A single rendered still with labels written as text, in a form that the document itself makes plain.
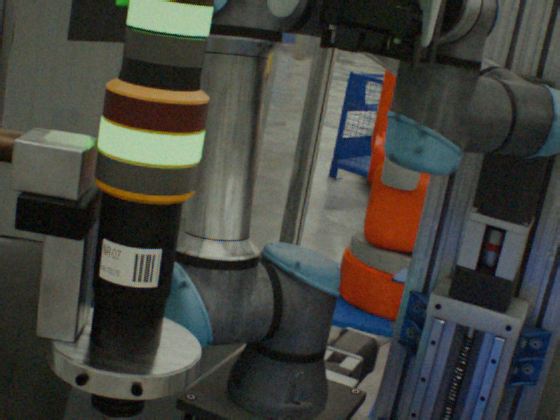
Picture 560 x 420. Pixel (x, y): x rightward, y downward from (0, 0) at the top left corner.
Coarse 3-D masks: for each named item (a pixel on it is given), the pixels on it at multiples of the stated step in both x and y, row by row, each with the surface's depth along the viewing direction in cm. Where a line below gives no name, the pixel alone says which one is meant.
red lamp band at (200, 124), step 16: (112, 96) 32; (112, 112) 32; (128, 112) 32; (144, 112) 32; (160, 112) 32; (176, 112) 32; (192, 112) 33; (144, 128) 32; (160, 128) 32; (176, 128) 32; (192, 128) 33
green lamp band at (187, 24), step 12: (132, 0) 32; (144, 0) 31; (132, 12) 32; (144, 12) 31; (156, 12) 31; (168, 12) 31; (180, 12) 31; (192, 12) 32; (204, 12) 32; (132, 24) 32; (144, 24) 31; (156, 24) 31; (168, 24) 31; (180, 24) 31; (192, 24) 32; (204, 24) 32
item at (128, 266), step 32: (128, 224) 33; (160, 224) 34; (96, 256) 35; (128, 256) 34; (160, 256) 34; (96, 288) 35; (128, 288) 34; (160, 288) 35; (96, 320) 35; (128, 320) 35; (160, 320) 36; (128, 352) 35; (128, 416) 37
